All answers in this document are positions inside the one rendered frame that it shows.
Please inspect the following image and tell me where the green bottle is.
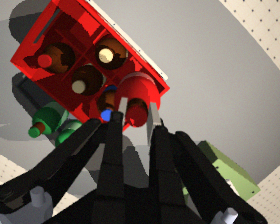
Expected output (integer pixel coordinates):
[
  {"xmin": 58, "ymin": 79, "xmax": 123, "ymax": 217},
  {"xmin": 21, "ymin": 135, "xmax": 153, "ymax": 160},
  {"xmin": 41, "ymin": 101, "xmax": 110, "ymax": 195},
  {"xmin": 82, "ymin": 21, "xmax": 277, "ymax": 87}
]
[
  {"xmin": 55, "ymin": 120, "xmax": 83, "ymax": 147},
  {"xmin": 28, "ymin": 100, "xmax": 69, "ymax": 138}
]

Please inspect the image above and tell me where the red bottle with pink label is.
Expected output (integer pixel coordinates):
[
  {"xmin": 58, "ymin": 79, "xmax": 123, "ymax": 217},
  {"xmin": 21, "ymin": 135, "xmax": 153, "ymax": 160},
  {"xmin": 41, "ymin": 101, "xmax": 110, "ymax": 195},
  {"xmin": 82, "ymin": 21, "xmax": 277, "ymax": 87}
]
[{"xmin": 114, "ymin": 71, "xmax": 161, "ymax": 127}]

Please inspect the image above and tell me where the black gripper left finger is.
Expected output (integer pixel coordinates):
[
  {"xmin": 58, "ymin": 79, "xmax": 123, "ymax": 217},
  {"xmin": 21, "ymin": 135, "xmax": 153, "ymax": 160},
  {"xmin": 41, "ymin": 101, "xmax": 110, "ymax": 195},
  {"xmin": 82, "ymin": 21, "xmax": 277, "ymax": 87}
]
[{"xmin": 0, "ymin": 97, "xmax": 128, "ymax": 224}]

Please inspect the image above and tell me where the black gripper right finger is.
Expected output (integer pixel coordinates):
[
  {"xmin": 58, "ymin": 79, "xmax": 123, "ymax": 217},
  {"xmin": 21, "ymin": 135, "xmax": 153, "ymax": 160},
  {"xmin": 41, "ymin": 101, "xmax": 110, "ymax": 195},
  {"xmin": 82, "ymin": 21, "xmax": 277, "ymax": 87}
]
[{"xmin": 146, "ymin": 102, "xmax": 268, "ymax": 224}]

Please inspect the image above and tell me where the brown bottle with red cap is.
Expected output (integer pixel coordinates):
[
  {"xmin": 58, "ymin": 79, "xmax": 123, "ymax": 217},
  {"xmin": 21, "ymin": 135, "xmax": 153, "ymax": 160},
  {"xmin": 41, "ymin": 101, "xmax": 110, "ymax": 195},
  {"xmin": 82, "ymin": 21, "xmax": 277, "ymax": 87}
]
[{"xmin": 38, "ymin": 42, "xmax": 81, "ymax": 74}]

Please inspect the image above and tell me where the red crate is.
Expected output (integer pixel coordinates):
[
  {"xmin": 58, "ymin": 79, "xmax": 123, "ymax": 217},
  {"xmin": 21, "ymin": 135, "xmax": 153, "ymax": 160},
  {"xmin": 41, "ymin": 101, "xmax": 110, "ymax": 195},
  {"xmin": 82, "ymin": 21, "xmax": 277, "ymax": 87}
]
[{"xmin": 10, "ymin": 0, "xmax": 170, "ymax": 123}]

